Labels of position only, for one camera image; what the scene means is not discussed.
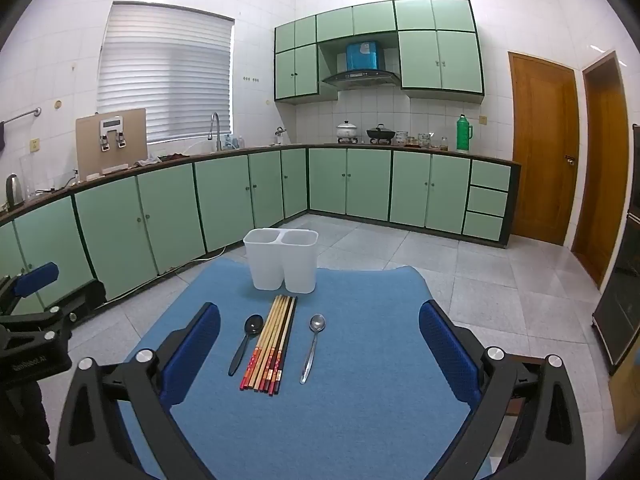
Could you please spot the light wooden box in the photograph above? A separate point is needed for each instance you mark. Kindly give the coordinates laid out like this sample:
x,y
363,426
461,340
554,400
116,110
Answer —
x,y
625,400

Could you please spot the row of chopsticks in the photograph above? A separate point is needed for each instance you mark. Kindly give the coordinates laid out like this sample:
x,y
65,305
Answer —
x,y
270,340

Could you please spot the white window blind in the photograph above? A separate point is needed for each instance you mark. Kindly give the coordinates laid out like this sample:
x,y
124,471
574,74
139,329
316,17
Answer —
x,y
165,75

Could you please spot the clear glass pitcher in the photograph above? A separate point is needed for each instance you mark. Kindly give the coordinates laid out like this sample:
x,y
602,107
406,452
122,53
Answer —
x,y
32,175

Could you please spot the steel electric kettle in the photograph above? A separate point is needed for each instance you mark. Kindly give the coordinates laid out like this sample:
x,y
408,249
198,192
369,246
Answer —
x,y
13,191

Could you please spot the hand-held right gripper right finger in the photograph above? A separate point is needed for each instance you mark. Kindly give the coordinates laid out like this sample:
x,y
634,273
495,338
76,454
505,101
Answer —
x,y
445,350

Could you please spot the black wok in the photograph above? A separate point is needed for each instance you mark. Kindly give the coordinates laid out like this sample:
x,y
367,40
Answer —
x,y
381,134

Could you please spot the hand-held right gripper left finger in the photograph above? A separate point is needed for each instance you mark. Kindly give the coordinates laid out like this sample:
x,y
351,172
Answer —
x,y
195,355

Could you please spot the chrome kitchen faucet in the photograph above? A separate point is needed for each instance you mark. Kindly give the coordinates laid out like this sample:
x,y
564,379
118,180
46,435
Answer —
x,y
215,125

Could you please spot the black plastic spoon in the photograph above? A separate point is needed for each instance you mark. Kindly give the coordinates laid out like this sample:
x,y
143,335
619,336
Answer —
x,y
254,325

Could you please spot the dish soap bottles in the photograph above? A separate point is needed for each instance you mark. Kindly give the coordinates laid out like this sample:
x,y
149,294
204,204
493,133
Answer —
x,y
235,142

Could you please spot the dark hanging towel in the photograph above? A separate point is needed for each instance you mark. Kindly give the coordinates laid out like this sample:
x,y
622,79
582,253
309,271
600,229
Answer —
x,y
2,136

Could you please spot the blue hood chimney cover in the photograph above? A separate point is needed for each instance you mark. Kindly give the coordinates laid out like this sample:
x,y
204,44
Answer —
x,y
365,55

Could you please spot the cardboard board with white bracket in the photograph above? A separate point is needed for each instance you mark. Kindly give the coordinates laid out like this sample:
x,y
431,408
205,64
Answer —
x,y
87,145

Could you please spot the green base cabinets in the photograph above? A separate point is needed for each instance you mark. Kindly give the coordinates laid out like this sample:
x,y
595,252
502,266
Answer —
x,y
225,200

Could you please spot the dark glass-front cabinet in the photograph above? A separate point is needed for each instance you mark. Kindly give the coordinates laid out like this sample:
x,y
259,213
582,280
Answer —
x,y
620,310

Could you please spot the blue felt mat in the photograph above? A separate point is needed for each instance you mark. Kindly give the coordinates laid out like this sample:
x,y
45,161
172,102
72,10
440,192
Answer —
x,y
360,410

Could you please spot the crumpled counter cloth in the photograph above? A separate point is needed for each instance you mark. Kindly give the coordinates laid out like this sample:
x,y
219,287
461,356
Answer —
x,y
146,162

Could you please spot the white two-compartment utensil holder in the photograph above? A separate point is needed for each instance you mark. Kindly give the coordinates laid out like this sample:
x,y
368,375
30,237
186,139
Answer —
x,y
280,260

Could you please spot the chrome towel rail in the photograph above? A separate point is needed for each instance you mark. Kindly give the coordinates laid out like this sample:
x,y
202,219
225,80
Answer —
x,y
22,115

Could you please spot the green wall cabinets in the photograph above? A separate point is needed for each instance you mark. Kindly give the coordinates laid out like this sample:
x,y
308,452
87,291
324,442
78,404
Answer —
x,y
440,60

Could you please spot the white clamp device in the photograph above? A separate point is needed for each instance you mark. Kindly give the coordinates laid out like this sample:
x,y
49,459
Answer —
x,y
111,127

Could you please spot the white lidded pot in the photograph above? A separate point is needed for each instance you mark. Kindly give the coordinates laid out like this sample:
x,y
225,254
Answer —
x,y
347,131

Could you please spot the brown wooden door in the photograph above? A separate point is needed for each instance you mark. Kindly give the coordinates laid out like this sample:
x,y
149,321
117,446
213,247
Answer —
x,y
602,175
542,150

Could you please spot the black range hood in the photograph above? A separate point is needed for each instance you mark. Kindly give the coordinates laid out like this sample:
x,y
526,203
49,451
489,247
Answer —
x,y
360,79

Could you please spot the green thermos flask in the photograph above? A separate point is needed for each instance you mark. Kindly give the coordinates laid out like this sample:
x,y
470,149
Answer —
x,y
463,135

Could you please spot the stainless steel spoon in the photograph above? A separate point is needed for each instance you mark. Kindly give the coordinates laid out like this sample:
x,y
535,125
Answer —
x,y
317,323

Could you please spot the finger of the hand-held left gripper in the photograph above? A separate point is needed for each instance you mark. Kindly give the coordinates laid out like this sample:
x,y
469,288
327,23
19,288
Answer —
x,y
85,297
37,278

